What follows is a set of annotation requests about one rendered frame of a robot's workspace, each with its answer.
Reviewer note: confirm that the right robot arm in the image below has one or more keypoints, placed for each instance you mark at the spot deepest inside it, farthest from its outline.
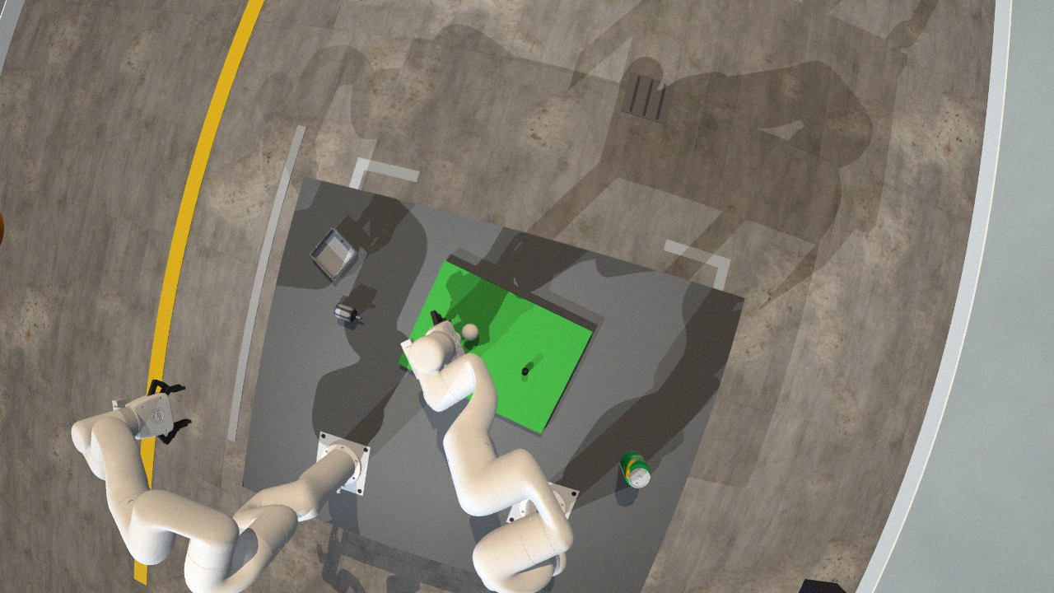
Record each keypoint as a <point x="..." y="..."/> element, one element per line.
<point x="486" y="484"/>

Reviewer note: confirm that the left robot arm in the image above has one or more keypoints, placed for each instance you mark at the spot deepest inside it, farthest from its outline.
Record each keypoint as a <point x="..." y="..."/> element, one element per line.
<point x="156" y="515"/>

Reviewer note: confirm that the green golf mat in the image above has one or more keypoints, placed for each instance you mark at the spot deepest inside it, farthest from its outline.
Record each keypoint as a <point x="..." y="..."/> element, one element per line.
<point x="530" y="351"/>

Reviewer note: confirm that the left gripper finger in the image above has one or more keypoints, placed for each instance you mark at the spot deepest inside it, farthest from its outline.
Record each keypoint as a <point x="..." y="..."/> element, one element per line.
<point x="177" y="426"/>
<point x="165" y="388"/>

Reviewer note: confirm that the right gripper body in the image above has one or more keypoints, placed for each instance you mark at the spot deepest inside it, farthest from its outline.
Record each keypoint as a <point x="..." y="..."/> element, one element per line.
<point x="447" y="327"/>

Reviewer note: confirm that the green and yellow drink can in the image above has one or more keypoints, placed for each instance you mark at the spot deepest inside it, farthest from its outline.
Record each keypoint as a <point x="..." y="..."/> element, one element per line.
<point x="635" y="469"/>

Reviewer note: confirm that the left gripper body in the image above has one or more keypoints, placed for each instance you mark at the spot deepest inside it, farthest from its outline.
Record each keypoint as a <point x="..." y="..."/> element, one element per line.
<point x="153" y="414"/>

